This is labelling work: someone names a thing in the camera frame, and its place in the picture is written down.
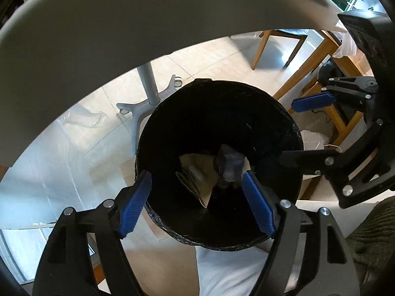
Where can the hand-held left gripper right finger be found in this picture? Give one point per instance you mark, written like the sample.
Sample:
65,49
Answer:
257,205

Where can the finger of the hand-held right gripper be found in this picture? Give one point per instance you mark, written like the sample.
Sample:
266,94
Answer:
311,101
308,158

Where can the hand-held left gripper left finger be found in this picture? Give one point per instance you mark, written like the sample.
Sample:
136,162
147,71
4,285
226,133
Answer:
135,206

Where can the dark wrapper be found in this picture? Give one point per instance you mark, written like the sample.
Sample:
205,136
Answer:
230,163

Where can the brown paper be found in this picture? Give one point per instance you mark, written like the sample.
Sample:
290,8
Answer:
197,172

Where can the black trash bin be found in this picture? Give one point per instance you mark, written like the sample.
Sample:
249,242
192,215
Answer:
216,108

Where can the white plastic bag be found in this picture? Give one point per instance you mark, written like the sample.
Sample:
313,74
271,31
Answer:
311,138

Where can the wooden table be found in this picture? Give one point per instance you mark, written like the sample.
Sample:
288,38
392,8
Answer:
305,71

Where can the white crumpled plastic sheet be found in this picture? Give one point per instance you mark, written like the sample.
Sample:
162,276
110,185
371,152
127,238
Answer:
347,44

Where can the person's white pants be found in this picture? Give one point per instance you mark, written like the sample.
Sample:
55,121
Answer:
228,271

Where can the wooden chair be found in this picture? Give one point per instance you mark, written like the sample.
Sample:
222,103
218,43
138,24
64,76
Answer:
262,46

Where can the clear plastic bag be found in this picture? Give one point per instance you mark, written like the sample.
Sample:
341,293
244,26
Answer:
85,117

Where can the dark green garment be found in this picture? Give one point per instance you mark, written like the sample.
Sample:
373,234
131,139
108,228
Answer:
373,240

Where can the white pedestal table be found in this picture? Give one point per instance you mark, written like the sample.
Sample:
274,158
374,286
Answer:
92,37

